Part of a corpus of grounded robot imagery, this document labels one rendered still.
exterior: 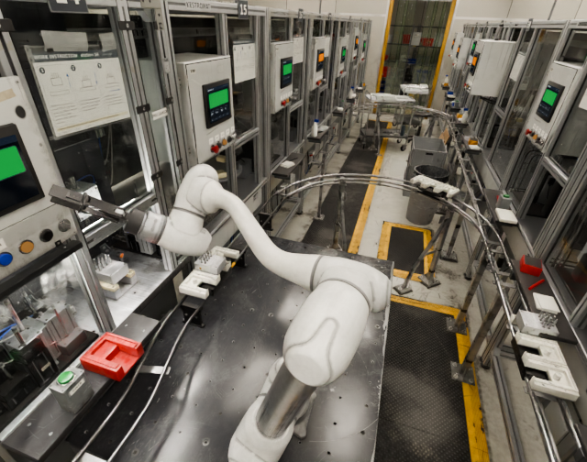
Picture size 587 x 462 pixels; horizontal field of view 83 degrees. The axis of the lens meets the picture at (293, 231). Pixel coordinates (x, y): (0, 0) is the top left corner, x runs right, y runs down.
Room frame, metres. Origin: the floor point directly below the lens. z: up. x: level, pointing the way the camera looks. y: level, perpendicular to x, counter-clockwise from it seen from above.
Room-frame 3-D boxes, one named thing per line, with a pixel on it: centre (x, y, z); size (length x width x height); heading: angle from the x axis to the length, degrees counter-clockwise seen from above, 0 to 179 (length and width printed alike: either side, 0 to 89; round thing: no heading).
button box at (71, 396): (0.60, 0.68, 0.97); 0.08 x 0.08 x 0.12; 73
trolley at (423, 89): (7.37, -2.37, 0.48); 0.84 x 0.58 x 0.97; 171
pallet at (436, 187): (2.51, -1.14, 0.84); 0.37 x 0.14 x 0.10; 41
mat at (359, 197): (5.42, -1.15, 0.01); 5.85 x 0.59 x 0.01; 163
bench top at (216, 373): (1.14, 0.06, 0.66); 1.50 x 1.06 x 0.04; 163
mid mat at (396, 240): (2.84, -1.18, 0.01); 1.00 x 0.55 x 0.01; 163
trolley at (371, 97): (6.26, -1.62, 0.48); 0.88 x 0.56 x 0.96; 91
